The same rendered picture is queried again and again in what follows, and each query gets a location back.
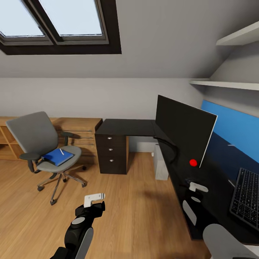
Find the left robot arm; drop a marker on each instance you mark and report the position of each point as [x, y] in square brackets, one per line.
[80, 233]

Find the folder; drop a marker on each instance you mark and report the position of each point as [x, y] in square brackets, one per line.
[57, 157]

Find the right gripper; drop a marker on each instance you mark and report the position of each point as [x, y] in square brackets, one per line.
[185, 190]

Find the mouse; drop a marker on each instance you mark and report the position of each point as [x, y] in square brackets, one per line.
[192, 179]

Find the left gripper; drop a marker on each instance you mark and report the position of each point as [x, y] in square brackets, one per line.
[96, 209]

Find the monitor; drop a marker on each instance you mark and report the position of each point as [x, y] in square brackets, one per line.
[188, 127]

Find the keyboard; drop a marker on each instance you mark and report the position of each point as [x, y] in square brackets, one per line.
[245, 201]

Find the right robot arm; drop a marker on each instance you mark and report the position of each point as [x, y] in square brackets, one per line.
[221, 244]

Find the notebook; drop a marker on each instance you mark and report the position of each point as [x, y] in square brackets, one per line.
[233, 182]

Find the swivel chair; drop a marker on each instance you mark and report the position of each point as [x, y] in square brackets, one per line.
[37, 136]

